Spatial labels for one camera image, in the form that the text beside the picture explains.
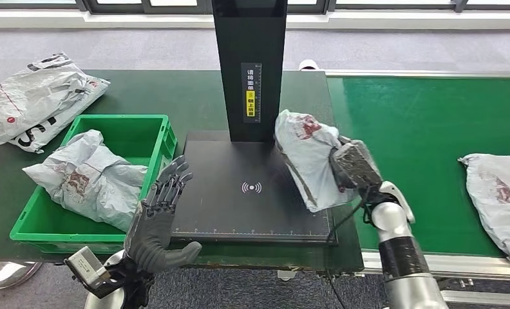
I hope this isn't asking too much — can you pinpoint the grey poly mailer red print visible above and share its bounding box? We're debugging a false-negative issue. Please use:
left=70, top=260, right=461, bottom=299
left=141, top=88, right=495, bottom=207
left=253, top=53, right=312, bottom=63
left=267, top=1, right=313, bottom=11
left=22, top=129, right=149, bottom=233
left=458, top=153, right=510, bottom=265
left=274, top=109, right=358, bottom=213

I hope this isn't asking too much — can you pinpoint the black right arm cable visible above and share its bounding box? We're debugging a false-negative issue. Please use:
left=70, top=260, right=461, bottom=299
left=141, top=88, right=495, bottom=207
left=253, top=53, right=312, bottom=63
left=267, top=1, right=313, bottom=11
left=325, top=187, right=367, bottom=309

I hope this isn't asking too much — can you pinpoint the white bag with black letters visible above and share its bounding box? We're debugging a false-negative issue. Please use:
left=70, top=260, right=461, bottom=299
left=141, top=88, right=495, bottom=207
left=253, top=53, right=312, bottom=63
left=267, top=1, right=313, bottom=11
left=6, top=79, right=111, bottom=155

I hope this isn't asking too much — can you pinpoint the green plastic crate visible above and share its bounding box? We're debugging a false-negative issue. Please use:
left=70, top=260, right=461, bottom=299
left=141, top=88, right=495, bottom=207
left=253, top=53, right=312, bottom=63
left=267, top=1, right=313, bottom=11
left=9, top=114, right=178, bottom=256

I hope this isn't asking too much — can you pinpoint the aluminium conveyor frame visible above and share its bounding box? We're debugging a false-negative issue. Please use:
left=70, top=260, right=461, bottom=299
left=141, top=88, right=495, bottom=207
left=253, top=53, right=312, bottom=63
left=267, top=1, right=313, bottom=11
left=325, top=69, right=510, bottom=306

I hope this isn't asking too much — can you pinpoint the black inbound scanner machine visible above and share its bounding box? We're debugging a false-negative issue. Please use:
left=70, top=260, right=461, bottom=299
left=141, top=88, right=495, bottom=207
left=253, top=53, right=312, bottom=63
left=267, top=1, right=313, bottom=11
left=171, top=0, right=338, bottom=247

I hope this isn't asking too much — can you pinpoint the green conveyor belt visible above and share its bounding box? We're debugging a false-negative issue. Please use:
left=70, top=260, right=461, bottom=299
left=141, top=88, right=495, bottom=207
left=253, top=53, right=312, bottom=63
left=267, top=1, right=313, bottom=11
left=326, top=75, right=510, bottom=259

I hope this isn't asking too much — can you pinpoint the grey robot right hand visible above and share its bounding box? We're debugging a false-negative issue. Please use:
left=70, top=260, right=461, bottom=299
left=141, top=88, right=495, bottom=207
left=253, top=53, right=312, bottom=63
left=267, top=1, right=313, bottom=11
left=328, top=138, right=384, bottom=198

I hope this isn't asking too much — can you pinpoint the shiny metal round base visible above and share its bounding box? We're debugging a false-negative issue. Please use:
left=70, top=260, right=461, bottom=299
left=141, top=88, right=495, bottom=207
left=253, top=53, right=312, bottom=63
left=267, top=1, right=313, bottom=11
left=0, top=261, right=43, bottom=291

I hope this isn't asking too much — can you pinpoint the white crumpled courier bag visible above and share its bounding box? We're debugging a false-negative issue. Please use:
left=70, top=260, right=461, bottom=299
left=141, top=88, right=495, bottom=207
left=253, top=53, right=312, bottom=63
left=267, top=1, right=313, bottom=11
left=0, top=52, right=111, bottom=148

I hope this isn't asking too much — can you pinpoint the white window sill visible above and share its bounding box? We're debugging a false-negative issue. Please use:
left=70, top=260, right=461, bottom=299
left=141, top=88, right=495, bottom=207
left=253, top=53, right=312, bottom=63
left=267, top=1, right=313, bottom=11
left=0, top=9, right=510, bottom=31

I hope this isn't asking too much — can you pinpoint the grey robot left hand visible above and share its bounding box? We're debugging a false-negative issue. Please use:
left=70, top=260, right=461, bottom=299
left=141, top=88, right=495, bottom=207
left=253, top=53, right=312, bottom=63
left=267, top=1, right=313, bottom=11
left=124, top=155, right=203, bottom=275

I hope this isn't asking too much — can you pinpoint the black yellow ruler label sticker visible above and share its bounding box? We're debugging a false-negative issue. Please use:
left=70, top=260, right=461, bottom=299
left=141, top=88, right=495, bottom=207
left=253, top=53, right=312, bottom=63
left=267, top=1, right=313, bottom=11
left=241, top=62, right=263, bottom=124

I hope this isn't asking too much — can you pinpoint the dark window frame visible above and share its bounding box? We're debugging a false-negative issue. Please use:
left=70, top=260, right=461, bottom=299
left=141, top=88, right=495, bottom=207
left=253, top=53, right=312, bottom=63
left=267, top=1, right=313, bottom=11
left=0, top=0, right=510, bottom=15

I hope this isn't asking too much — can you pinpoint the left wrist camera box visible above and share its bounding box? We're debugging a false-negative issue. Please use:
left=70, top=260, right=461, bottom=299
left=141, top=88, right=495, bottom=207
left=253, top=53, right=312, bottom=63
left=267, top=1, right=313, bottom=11
left=64, top=246, right=111, bottom=299

